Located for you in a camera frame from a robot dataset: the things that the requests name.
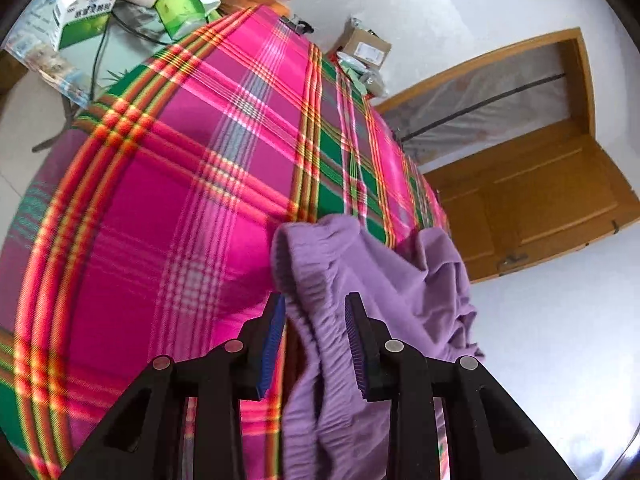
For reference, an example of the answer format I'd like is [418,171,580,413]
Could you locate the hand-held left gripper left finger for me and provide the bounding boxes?
[60,292,287,480]

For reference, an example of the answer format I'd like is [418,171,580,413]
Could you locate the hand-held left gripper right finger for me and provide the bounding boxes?
[345,291,576,480]

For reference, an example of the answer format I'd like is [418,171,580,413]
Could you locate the purple fleece pants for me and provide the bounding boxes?
[270,213,486,480]

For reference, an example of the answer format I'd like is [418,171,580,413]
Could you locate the pink green plaid blanket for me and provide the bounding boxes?
[0,5,451,480]

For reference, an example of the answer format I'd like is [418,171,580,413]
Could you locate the wooden door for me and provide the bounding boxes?
[422,125,640,284]

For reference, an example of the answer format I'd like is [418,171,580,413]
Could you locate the grey plastic packet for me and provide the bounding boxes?
[357,67,389,99]

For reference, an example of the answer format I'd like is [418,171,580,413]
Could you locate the translucent door curtain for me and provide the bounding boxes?
[380,42,586,166]

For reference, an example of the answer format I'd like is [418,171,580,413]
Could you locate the green plastic packet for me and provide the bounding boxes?
[336,52,371,81]

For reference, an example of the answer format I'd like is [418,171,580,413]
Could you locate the brown cardboard box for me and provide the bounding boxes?
[336,27,392,69]

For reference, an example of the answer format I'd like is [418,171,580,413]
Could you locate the printed top folding table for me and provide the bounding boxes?
[2,0,222,154]

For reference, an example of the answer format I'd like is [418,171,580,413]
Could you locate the green tissue carton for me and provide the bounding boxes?
[152,0,222,41]

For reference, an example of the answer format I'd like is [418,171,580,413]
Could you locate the green white carton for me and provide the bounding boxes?
[52,0,119,52]

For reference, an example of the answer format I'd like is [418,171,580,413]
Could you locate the metal door handle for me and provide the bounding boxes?
[495,252,531,274]

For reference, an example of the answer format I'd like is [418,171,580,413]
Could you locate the black cable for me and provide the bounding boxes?
[89,0,167,102]

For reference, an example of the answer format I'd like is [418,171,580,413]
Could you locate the wooden door frame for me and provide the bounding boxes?
[372,27,598,136]

